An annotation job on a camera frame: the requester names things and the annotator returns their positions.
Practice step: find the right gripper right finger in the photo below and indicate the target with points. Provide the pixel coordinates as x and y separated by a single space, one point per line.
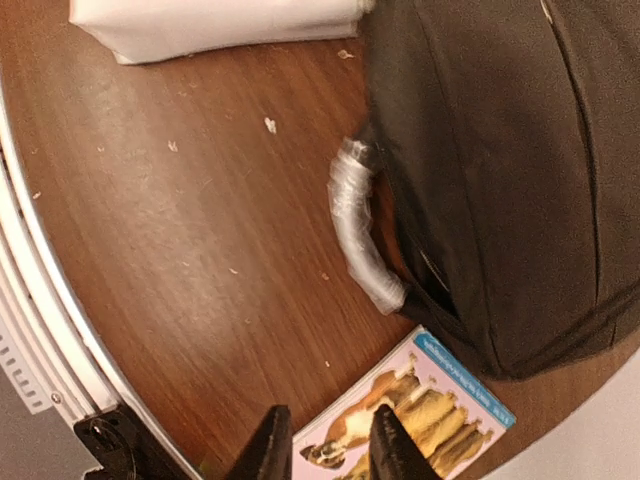
393 454

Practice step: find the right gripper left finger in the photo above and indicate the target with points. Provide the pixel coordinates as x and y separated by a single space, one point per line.
268 454

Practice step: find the dog picture book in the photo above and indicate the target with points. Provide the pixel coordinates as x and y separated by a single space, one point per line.
449 414

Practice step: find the black student bag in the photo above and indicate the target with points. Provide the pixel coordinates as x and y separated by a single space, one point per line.
509 134

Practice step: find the white fabric pouch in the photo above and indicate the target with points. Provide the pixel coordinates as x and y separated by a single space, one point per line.
141 32

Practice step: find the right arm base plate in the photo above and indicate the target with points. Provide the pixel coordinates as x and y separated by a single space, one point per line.
125 448

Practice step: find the aluminium front rail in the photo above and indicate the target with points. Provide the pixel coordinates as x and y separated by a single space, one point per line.
50 352

